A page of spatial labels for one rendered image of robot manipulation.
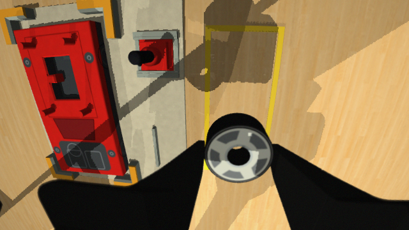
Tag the yellow rectangular outline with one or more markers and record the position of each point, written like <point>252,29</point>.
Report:
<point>240,28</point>

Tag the black wheel with grey hub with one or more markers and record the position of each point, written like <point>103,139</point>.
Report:
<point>238,165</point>

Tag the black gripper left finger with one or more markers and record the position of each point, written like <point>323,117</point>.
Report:
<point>164,200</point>

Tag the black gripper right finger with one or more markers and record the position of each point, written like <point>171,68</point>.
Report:
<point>314,199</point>

